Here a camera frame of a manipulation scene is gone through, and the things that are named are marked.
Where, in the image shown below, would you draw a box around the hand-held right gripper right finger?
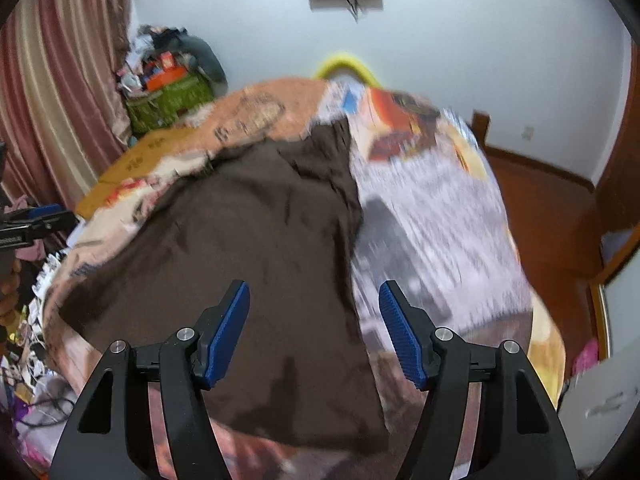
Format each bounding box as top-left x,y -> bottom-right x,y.
378,280 -> 578,480

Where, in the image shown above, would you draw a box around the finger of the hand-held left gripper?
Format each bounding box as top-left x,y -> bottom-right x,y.
0,204 -> 63,223
0,211 -> 77,237

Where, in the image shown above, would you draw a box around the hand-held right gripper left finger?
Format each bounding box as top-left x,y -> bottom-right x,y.
50,280 -> 251,480

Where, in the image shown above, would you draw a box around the brown shorts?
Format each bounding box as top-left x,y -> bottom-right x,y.
57,117 -> 391,448

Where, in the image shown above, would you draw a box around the person's left hand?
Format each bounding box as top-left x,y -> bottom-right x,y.
0,259 -> 22,333

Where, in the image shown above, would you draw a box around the printed blanket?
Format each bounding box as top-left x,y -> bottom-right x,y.
40,76 -> 568,480

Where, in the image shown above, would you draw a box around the wooden lap desk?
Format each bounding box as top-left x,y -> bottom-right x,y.
75,127 -> 211,218

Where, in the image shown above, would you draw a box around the pink and beige striped curtain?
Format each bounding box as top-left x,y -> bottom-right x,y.
0,0 -> 133,211

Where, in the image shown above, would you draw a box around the orange box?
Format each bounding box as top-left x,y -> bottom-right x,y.
147,67 -> 185,92

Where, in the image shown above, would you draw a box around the pink cloth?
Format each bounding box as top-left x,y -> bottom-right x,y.
574,339 -> 601,377

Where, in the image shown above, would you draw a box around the pile of clutter on box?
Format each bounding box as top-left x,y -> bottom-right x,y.
117,24 -> 201,96

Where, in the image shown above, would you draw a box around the white panel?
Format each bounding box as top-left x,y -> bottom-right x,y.
557,305 -> 640,471

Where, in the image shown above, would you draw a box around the grey plush toy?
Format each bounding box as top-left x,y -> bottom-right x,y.
177,35 -> 227,86

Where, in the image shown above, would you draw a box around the yellow foam tube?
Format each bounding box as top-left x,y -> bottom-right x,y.
317,51 -> 383,88

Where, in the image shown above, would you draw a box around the wooden bed post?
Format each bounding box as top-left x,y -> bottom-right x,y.
471,112 -> 491,148

